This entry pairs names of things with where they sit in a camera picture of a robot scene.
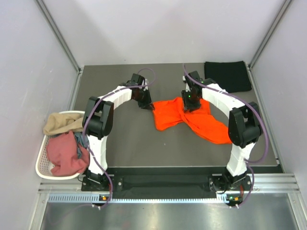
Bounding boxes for orange t shirt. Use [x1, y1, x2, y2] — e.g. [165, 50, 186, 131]
[153, 97, 232, 144]

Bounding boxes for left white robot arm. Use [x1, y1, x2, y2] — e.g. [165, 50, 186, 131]
[83, 74, 154, 190]

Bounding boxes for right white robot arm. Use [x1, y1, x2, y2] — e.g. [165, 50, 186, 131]
[181, 71, 262, 190]

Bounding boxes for folded black t shirt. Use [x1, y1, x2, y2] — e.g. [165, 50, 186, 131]
[204, 61, 252, 93]

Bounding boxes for blue grey garment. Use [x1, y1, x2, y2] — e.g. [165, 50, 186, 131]
[74, 132, 89, 159]

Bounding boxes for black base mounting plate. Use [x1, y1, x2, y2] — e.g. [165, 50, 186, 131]
[81, 166, 251, 199]

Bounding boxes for beige t shirt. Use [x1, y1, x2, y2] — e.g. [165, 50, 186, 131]
[43, 111, 83, 136]

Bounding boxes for pink t shirt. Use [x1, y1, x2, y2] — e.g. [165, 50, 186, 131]
[47, 131, 90, 176]

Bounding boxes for white laundry basket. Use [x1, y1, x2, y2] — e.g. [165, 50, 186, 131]
[35, 111, 84, 180]

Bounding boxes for slotted cable duct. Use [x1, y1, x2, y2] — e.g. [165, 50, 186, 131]
[48, 194, 240, 204]

